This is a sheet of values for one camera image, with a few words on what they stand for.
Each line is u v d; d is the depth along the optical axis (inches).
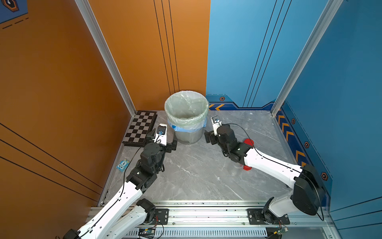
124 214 18.1
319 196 15.4
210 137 28.0
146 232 28.1
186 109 38.9
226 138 23.6
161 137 22.7
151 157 19.8
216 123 26.5
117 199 17.8
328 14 28.1
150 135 24.8
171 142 25.7
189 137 37.0
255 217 28.5
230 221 28.6
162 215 29.2
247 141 39.2
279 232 27.4
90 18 28.5
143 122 43.2
